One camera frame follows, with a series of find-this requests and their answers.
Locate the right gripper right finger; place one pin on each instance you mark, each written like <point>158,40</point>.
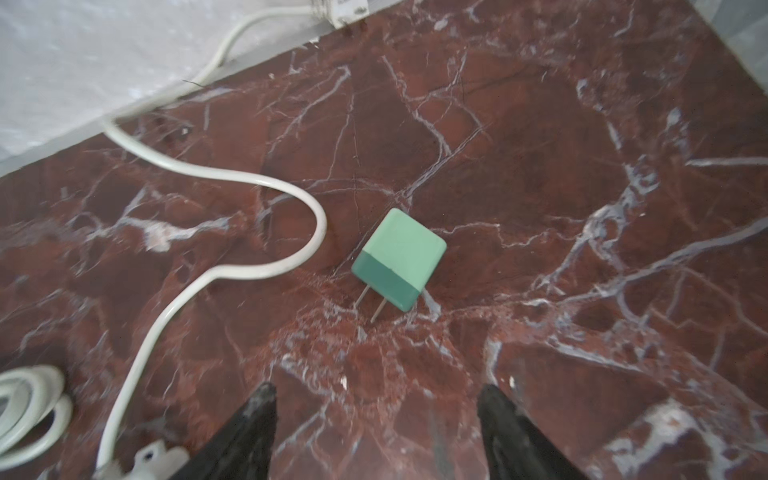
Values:
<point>514,447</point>

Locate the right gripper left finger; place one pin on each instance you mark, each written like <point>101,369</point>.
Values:
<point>242,447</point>

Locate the green double cube plug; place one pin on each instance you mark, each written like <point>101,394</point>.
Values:
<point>397,261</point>

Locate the long white power strip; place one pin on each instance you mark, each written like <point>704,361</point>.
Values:
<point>153,462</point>

